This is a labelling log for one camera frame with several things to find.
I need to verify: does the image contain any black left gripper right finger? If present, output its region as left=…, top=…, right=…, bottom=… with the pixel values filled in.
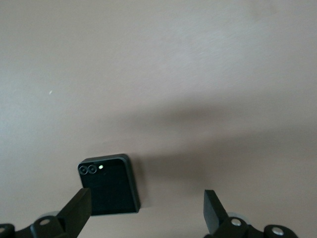
left=203, top=189, right=298, bottom=238

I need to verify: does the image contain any black flip phone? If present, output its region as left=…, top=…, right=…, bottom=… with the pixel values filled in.
left=78, top=153, right=141, bottom=215

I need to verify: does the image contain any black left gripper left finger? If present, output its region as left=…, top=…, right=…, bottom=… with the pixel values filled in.
left=0, top=187, right=93, bottom=238

